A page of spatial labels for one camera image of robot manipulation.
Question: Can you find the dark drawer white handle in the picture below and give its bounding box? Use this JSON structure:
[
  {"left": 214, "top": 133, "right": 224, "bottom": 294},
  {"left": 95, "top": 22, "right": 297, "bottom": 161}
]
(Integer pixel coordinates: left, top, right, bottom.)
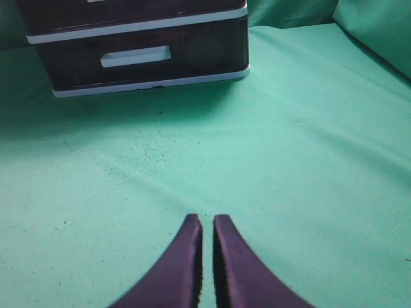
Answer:
[
  {"left": 35, "top": 17, "right": 249, "bottom": 92},
  {"left": 16, "top": 0, "right": 246, "bottom": 35}
]

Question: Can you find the right gripper purple right finger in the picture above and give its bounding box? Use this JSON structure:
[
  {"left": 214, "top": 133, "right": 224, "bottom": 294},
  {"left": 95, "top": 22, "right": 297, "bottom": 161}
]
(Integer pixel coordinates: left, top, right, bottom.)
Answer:
[{"left": 213, "top": 214, "right": 312, "bottom": 307}]

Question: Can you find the right gripper purple left finger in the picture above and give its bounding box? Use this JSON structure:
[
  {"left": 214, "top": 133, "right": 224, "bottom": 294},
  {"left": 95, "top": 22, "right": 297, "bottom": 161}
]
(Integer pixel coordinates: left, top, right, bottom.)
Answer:
[{"left": 110, "top": 214, "right": 203, "bottom": 308}]

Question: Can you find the dark drawer cabinet white frame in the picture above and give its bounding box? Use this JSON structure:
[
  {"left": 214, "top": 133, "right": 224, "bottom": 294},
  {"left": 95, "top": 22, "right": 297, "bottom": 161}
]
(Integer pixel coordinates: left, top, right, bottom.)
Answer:
[{"left": 17, "top": 0, "right": 250, "bottom": 98}]

